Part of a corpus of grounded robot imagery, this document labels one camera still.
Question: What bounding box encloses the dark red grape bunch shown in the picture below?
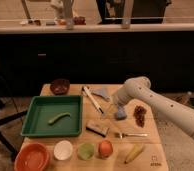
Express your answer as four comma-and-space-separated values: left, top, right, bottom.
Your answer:
133, 106, 147, 127

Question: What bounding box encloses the green bean toy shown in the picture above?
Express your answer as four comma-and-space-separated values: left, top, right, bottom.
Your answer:
48, 112, 71, 125

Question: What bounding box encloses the blue grey cloth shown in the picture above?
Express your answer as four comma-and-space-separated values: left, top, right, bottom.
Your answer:
92, 87, 110, 102

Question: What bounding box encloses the metal fork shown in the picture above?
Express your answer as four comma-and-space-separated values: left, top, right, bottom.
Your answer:
114, 132, 148, 139

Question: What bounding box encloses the dark purple bowl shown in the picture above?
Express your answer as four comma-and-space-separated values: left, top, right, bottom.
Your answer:
50, 79, 70, 95

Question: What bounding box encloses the grey wooden block eraser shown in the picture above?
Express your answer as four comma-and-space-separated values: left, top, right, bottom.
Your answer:
86, 121, 109, 137

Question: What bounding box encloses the orange plastic bowl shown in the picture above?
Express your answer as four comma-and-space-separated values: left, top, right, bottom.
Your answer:
14, 143, 50, 171

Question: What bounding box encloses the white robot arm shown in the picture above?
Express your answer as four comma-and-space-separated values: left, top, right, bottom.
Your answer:
112, 76, 194, 139

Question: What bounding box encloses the orange round fruit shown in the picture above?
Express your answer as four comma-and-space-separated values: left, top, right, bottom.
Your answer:
98, 140, 113, 158

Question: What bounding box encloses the light green cup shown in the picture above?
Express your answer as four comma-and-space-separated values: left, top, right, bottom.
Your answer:
77, 143, 95, 160

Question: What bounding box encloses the yellow banana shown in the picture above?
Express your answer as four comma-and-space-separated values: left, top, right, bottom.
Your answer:
124, 143, 145, 164

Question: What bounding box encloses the blue sponge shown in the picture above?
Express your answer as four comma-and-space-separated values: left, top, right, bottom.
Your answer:
114, 106, 127, 120

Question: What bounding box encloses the white small bowl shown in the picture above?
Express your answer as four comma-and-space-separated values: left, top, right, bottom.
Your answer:
53, 140, 73, 161

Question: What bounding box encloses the green plastic tray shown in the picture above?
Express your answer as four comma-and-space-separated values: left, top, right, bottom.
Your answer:
21, 95, 83, 137

